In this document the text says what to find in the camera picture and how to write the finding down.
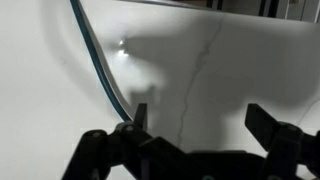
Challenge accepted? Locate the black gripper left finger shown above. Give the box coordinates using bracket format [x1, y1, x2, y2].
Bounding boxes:
[61, 102, 158, 180]

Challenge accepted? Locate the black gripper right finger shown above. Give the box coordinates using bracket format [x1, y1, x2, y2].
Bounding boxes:
[244, 103, 320, 180]

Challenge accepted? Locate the dark teal power cable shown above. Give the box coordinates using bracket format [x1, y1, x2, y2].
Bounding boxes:
[69, 0, 133, 122]

